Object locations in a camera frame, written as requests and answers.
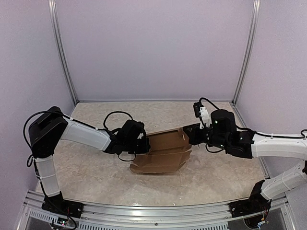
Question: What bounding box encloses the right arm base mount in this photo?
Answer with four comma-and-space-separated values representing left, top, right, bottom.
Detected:
229, 180, 272, 218

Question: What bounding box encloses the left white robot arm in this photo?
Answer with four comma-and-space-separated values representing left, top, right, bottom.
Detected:
25, 106, 150, 213

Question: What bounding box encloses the left aluminium corner post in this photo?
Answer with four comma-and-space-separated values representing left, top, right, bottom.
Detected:
47, 0, 79, 105

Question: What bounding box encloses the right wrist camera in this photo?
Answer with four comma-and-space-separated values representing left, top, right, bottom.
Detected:
193, 102, 212, 129

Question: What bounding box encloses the brown cardboard box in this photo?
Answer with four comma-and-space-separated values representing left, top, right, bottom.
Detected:
130, 128, 192, 174

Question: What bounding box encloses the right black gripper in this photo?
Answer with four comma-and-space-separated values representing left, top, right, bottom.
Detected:
183, 122, 229, 150

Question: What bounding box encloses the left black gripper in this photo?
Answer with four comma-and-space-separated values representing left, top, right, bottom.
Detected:
124, 137, 151, 155

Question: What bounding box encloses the right aluminium corner post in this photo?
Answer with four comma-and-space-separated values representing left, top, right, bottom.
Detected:
231, 0, 261, 105

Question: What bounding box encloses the small circuit board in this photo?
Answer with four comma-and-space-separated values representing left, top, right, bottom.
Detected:
50, 217, 69, 227

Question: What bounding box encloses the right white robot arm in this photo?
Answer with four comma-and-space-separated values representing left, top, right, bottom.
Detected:
183, 109, 307, 213

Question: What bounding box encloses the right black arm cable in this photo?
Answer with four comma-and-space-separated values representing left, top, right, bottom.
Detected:
199, 97, 307, 154

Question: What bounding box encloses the aluminium corner post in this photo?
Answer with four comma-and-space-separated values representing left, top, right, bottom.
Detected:
231, 0, 261, 105
47, 0, 79, 105

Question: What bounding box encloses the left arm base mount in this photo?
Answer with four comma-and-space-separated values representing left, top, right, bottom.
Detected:
42, 192, 84, 219

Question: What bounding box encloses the front aluminium frame rail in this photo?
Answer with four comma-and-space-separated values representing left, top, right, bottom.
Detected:
23, 190, 292, 230

